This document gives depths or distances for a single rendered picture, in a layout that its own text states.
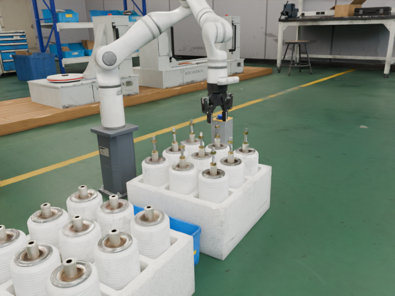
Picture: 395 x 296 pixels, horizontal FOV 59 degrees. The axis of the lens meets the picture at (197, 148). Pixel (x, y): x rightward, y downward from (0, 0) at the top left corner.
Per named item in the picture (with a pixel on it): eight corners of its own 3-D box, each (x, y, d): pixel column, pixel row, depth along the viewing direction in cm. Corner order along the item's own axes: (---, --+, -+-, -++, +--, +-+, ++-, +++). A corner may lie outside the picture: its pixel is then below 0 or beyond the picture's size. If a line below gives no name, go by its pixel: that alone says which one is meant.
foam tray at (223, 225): (130, 226, 128) (125, 182, 122) (188, 186, 159) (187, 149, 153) (223, 261, 108) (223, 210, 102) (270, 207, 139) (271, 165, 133)
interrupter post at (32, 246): (25, 257, 72) (22, 244, 71) (35, 251, 74) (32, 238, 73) (32, 261, 71) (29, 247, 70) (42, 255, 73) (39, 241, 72)
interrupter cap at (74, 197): (64, 199, 96) (63, 197, 96) (85, 189, 102) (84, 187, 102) (82, 206, 92) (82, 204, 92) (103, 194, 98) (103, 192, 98)
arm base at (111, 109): (99, 127, 146) (93, 87, 140) (116, 123, 152) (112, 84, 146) (111, 131, 140) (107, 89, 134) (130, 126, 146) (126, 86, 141)
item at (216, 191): (210, 213, 122) (210, 165, 116) (233, 221, 116) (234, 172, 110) (193, 225, 115) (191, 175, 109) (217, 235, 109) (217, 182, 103)
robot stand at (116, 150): (97, 192, 155) (89, 128, 145) (124, 181, 166) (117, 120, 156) (118, 202, 146) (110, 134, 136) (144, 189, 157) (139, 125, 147)
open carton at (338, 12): (340, 17, 519) (342, 1, 512) (365, 16, 489) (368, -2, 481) (328, 17, 503) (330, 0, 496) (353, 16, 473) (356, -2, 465)
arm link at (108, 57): (149, 14, 132) (143, 15, 141) (91, 55, 128) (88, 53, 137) (162, 35, 137) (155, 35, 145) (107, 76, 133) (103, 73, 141)
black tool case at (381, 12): (357, 16, 490) (358, 8, 487) (391, 15, 469) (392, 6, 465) (353, 16, 463) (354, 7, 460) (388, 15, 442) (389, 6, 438)
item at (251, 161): (234, 188, 140) (234, 146, 134) (257, 191, 138) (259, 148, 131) (230, 199, 131) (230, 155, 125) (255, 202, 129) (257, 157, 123)
